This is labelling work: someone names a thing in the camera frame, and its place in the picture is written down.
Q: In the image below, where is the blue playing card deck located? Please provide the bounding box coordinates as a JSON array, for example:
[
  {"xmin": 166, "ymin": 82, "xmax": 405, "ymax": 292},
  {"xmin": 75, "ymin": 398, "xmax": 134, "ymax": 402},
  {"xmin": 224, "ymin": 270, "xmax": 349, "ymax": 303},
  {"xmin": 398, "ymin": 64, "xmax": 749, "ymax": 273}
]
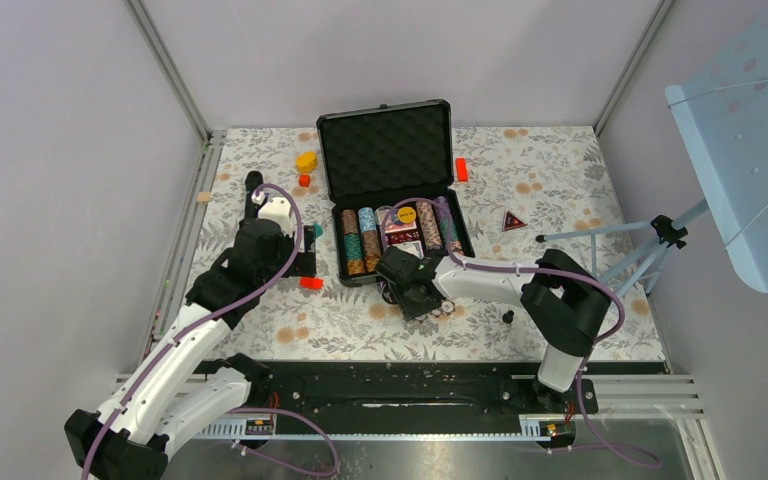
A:
[{"xmin": 396, "ymin": 240, "xmax": 424, "ymax": 258}]

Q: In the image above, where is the poker chip with die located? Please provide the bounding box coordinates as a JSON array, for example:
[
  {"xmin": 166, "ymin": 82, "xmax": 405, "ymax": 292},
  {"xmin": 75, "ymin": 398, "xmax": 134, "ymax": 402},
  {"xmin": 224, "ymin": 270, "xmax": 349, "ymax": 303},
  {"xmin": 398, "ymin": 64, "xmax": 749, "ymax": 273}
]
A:
[{"xmin": 440, "ymin": 300, "xmax": 456, "ymax": 315}]

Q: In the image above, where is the clear plastic disc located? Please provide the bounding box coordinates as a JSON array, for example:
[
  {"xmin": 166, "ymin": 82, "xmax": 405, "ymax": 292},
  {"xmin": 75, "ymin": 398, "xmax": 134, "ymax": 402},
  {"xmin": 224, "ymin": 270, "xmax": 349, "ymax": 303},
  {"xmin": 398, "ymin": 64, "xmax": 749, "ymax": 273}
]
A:
[{"xmin": 375, "ymin": 205, "xmax": 398, "ymax": 231}]

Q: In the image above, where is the black poker chip case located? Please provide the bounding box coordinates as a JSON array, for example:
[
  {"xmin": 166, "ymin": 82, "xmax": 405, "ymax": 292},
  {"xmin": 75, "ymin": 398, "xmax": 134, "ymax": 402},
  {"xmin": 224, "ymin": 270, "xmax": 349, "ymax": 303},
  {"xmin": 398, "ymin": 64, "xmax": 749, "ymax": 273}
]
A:
[{"xmin": 316, "ymin": 99, "xmax": 475, "ymax": 288}]

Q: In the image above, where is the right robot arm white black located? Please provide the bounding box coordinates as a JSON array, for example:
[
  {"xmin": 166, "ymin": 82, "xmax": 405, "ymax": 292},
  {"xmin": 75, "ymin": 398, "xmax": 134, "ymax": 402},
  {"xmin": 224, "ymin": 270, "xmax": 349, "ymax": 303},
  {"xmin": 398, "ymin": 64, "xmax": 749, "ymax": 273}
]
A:
[{"xmin": 376, "ymin": 247, "xmax": 621, "ymax": 412}]

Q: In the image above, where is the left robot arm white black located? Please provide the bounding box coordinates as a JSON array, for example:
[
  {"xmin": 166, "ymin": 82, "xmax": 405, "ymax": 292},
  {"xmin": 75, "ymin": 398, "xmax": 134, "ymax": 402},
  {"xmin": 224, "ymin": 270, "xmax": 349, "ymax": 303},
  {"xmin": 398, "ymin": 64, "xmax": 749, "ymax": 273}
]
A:
[{"xmin": 64, "ymin": 219, "xmax": 309, "ymax": 479}]

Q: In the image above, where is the red playing card deck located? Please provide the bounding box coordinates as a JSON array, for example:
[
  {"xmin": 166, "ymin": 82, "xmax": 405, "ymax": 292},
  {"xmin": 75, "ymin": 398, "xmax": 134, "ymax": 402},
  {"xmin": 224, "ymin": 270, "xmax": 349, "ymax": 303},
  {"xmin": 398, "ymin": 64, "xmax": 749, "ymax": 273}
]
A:
[{"xmin": 383, "ymin": 207, "xmax": 417, "ymax": 234}]

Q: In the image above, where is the purple chip stack far right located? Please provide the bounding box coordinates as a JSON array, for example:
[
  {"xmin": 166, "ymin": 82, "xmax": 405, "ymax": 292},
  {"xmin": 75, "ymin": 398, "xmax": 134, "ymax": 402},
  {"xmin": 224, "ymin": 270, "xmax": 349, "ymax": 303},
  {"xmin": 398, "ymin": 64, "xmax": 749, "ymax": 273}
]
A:
[{"xmin": 434, "ymin": 196, "xmax": 464, "ymax": 255}]

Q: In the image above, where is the red rectangular block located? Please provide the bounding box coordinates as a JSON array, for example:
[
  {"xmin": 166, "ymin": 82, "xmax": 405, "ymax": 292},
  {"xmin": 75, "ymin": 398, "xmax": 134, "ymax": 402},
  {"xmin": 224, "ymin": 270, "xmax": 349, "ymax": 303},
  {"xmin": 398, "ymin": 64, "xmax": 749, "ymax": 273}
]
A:
[{"xmin": 299, "ymin": 277, "xmax": 325, "ymax": 290}]

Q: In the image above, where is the yellow dealer button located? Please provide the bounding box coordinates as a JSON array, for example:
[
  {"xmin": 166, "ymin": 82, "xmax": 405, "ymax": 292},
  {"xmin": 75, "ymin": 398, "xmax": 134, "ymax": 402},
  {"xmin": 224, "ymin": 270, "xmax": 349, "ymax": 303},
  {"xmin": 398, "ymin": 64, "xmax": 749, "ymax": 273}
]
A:
[{"xmin": 396, "ymin": 206, "xmax": 417, "ymax": 225}]

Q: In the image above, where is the brown chip stack far left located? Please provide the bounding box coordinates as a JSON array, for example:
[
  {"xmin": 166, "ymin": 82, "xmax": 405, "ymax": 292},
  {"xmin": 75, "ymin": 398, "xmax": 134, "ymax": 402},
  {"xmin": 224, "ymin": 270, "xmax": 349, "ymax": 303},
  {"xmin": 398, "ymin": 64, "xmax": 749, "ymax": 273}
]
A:
[{"xmin": 341, "ymin": 209, "xmax": 366, "ymax": 276}]

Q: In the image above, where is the black microphone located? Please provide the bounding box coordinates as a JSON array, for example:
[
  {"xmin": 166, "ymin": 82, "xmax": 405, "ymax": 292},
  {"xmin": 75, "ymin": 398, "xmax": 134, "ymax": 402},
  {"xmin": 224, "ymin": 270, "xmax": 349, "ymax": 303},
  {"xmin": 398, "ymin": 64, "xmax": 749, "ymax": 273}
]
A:
[{"xmin": 243, "ymin": 170, "xmax": 266, "ymax": 220}]

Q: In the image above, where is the yellow cylinder block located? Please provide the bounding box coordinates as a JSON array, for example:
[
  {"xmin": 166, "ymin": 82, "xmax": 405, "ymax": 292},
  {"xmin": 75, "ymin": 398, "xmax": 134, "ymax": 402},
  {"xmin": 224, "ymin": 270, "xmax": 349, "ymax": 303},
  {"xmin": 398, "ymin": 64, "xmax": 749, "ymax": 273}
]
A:
[{"xmin": 295, "ymin": 151, "xmax": 318, "ymax": 175}]

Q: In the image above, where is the red black triangle card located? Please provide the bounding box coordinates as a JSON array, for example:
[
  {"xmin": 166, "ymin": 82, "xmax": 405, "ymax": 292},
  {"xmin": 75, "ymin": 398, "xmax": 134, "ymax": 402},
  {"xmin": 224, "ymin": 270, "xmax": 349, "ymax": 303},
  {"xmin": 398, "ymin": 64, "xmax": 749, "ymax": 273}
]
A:
[{"xmin": 502, "ymin": 210, "xmax": 528, "ymax": 232}]

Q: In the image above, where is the red block beside case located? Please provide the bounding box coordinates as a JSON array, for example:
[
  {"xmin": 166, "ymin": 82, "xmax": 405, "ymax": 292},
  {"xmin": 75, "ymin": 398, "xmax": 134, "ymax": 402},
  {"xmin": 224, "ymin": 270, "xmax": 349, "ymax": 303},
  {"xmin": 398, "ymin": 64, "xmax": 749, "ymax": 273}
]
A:
[{"xmin": 455, "ymin": 157, "xmax": 469, "ymax": 183}]

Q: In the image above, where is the floral table mat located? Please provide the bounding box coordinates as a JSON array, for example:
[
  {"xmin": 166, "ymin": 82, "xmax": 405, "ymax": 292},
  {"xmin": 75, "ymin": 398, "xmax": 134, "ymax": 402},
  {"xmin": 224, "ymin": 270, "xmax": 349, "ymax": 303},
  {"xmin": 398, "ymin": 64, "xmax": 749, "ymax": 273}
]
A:
[{"xmin": 168, "ymin": 125, "xmax": 667, "ymax": 364}]

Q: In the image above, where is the light blue tripod stand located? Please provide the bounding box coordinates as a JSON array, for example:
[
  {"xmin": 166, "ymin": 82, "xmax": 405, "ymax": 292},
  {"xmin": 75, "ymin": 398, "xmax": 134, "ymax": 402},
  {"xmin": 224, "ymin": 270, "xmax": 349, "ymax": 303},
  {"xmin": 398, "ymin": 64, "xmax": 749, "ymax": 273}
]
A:
[{"xmin": 536, "ymin": 199, "xmax": 709, "ymax": 297}]

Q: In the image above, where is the light blue perforated panel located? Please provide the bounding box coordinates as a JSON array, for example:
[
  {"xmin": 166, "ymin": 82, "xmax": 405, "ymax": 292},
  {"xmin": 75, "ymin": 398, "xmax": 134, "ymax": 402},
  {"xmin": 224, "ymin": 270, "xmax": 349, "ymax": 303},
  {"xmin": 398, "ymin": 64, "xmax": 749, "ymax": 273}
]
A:
[{"xmin": 665, "ymin": 8, "xmax": 768, "ymax": 293}]

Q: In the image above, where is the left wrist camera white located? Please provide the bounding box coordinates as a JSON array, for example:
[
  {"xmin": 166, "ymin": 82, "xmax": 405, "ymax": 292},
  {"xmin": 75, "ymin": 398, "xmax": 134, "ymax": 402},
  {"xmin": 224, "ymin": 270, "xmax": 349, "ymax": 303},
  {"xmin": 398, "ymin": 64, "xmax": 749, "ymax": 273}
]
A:
[{"xmin": 250, "ymin": 191, "xmax": 296, "ymax": 236}]

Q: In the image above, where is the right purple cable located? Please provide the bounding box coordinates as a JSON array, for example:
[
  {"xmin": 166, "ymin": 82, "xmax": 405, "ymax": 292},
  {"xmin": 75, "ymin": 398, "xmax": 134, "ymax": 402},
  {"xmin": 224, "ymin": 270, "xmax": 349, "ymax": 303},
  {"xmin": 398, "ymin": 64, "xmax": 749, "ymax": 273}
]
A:
[{"xmin": 379, "ymin": 197, "xmax": 665, "ymax": 470}]

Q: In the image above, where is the purple cable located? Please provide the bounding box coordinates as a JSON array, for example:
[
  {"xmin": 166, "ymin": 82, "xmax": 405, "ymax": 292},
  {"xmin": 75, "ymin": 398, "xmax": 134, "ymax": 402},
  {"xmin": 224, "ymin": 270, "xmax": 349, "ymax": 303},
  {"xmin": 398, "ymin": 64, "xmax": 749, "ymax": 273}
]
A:
[
  {"xmin": 80, "ymin": 183, "xmax": 342, "ymax": 480},
  {"xmin": 379, "ymin": 197, "xmax": 665, "ymax": 470}
]

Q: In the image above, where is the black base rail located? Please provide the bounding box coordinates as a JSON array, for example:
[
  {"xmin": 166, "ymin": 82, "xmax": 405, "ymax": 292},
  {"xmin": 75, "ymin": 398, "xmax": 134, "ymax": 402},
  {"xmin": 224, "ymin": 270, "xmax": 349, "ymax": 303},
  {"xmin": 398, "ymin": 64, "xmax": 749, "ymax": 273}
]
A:
[{"xmin": 249, "ymin": 361, "xmax": 599, "ymax": 436}]

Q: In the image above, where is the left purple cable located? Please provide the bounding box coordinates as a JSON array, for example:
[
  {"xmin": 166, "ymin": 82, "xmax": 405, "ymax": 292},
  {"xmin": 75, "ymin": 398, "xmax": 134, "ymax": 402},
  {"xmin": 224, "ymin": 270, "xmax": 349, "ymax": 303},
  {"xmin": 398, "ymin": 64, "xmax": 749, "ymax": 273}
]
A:
[{"xmin": 80, "ymin": 183, "xmax": 342, "ymax": 480}]

